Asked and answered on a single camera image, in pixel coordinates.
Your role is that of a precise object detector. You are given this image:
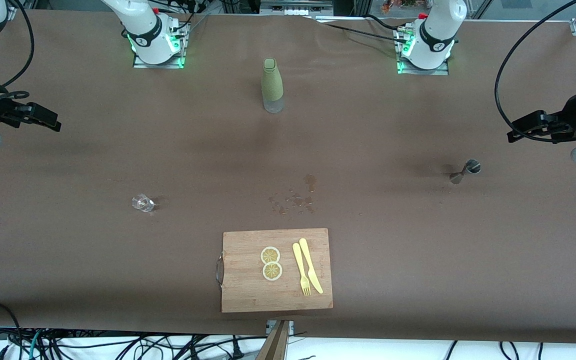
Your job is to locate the wooden cutting board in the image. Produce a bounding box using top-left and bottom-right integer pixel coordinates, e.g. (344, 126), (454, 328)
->
(216, 228), (334, 314)

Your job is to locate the wet liquid spill patch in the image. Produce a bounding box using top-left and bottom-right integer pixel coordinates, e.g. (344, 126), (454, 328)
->
(267, 173), (318, 217)

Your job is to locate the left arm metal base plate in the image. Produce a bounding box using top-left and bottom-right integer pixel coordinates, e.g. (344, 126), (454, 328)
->
(396, 27), (450, 76)

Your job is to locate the clear glass shaker cup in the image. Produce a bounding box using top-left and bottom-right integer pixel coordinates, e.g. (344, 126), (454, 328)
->
(131, 193), (155, 213)

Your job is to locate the yellow plastic fork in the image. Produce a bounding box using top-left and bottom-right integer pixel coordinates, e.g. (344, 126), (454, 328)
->
(292, 242), (312, 297)

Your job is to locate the steel double jigger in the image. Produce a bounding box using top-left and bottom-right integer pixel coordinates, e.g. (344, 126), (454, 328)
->
(449, 159), (482, 185)

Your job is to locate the olive green bottle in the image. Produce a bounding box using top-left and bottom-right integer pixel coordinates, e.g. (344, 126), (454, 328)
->
(261, 58), (285, 114)

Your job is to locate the teal cable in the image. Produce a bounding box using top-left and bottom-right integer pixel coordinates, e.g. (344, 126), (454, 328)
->
(29, 330), (44, 360)

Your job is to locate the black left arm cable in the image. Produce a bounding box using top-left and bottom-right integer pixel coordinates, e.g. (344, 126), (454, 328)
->
(494, 0), (576, 136)

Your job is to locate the long black table cable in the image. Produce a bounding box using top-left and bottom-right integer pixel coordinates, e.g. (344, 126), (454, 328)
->
(312, 17), (409, 45)

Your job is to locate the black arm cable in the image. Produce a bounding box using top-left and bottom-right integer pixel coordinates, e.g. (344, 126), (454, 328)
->
(0, 0), (35, 113)
(494, 0), (576, 136)

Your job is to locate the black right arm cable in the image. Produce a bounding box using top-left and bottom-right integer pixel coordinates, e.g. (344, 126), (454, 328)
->
(0, 0), (35, 113)

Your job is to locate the grey metal box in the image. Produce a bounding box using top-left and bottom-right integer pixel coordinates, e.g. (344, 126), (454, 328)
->
(260, 0), (334, 16)

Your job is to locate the yellow plastic knife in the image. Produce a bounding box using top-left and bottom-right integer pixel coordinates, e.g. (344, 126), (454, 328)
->
(298, 238), (324, 295)

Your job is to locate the wooden post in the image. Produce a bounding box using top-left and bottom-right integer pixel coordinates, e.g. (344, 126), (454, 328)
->
(257, 320), (291, 360)

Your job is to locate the short black table cable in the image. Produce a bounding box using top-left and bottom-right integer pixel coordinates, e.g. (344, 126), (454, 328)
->
(364, 14), (414, 32)

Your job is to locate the small metal bracket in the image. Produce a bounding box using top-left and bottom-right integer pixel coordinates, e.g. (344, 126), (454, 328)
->
(266, 320), (295, 337)

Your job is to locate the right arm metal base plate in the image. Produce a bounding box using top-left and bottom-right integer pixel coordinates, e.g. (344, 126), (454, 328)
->
(132, 20), (189, 70)

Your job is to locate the black cable with plug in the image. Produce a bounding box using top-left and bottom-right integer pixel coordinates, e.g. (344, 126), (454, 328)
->
(188, 336), (245, 359)

